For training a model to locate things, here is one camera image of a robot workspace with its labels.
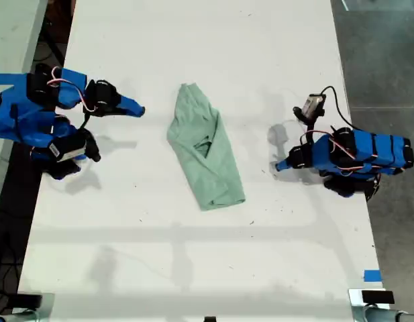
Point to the blue dark-tipped gripper finger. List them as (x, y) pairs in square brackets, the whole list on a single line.
[(285, 168)]

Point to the black edged gripper finger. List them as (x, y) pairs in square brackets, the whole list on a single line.
[(116, 113)]

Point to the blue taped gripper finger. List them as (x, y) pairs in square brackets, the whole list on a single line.
[(285, 163), (131, 106)]

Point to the pale green t-shirt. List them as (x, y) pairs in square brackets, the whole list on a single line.
[(206, 161)]

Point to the blue and black robot arm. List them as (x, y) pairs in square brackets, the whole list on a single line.
[(25, 117), (377, 151)]

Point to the square blue tape piece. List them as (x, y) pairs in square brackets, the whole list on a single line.
[(372, 275)]

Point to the shiny metal plate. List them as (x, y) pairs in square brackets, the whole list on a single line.
[(355, 296), (48, 302)]

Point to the small black box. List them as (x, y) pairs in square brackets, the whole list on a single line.
[(377, 296), (29, 300)]

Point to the grey clamp tube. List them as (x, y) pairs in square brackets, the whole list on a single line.
[(384, 315), (12, 317)]

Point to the grey and black camera box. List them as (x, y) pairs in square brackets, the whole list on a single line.
[(310, 106)]

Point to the black and white camera box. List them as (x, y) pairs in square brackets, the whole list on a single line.
[(69, 149)]

